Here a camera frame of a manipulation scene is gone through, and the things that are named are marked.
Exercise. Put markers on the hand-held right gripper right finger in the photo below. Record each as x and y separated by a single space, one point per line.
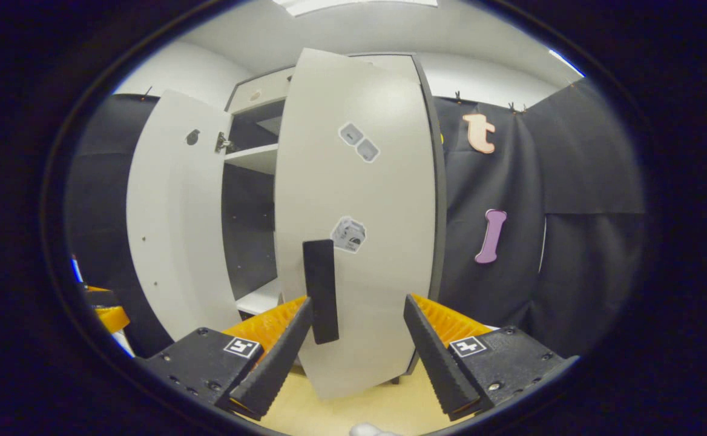
435 363

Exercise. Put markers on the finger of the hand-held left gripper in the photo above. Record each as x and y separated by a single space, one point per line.
112 320

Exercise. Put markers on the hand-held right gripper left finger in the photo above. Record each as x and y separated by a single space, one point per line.
278 363

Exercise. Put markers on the white cabinet door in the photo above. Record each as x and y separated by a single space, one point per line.
378 200
172 212

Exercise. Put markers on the white shoe cabinet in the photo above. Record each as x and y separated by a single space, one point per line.
253 158

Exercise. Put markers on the white cabinet drawer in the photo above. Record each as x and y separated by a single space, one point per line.
263 91

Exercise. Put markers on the black backdrop cloth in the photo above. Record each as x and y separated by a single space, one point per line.
571 151

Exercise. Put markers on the rectangular ceiling light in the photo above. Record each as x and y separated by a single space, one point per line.
353 5
566 62

